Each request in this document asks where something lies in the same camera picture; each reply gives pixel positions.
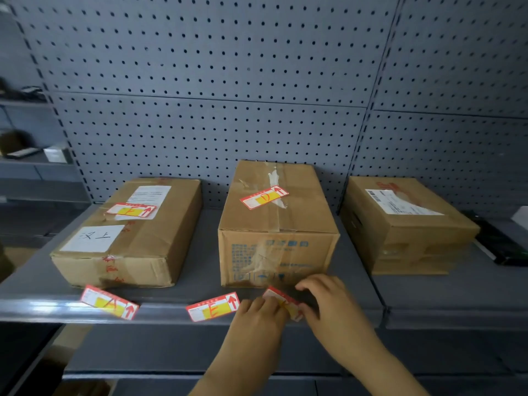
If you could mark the person's left hand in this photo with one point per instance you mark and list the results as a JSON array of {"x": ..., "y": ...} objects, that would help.
[{"x": 255, "y": 329}]

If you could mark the white object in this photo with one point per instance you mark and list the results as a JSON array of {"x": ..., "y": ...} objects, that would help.
[{"x": 521, "y": 218}]

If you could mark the white printed shipping label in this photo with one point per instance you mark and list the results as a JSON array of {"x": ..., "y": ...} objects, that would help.
[{"x": 148, "y": 193}]

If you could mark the grey background shelving unit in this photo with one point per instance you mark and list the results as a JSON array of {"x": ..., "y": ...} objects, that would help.
[{"x": 24, "y": 169}]

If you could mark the grey metal shelf board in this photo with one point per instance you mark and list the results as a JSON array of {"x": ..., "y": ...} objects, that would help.
[
  {"x": 198, "y": 284},
  {"x": 453, "y": 296}
]

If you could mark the small white box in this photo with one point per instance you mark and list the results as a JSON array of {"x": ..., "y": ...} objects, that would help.
[{"x": 57, "y": 154}]

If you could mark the grey lower shelf board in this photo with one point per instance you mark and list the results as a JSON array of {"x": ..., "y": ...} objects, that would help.
[{"x": 185, "y": 358}]

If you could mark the black flat package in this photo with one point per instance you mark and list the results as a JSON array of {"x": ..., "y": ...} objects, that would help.
[{"x": 501, "y": 243}]

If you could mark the small stacked cardboard box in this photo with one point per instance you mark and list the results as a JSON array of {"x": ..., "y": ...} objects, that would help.
[{"x": 412, "y": 239}]

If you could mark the grey pegboard back panel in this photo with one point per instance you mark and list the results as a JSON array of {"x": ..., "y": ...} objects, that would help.
[
  {"x": 206, "y": 98},
  {"x": 453, "y": 119}
]

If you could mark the person's left forearm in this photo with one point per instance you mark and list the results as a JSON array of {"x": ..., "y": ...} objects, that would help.
[{"x": 233, "y": 373}]

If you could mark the tall taped cardboard box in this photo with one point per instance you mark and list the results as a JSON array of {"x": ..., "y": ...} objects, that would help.
[{"x": 280, "y": 239}]

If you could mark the white barcode shipping label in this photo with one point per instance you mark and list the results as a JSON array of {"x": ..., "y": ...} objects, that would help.
[{"x": 398, "y": 203}]

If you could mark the person's right thumb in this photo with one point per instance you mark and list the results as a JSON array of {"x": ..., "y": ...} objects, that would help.
[{"x": 308, "y": 314}]

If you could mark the person's right forearm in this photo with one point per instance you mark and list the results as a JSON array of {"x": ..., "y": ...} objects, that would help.
[{"x": 385, "y": 373}]

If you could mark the person's left fingers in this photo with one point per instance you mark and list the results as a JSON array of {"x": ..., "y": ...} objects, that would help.
[{"x": 264, "y": 305}]

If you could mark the white handwritten paper label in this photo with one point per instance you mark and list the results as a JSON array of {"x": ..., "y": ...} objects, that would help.
[{"x": 93, "y": 239}]

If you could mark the person's right hand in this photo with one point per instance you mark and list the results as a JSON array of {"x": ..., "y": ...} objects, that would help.
[{"x": 342, "y": 321}]

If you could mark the red yellow label sticker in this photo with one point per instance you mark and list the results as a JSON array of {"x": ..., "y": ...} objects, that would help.
[
  {"x": 281, "y": 299},
  {"x": 109, "y": 303},
  {"x": 264, "y": 197},
  {"x": 212, "y": 308},
  {"x": 131, "y": 210}
]

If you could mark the flat wide cardboard box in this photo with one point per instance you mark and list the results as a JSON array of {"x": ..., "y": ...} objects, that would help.
[{"x": 140, "y": 243}]

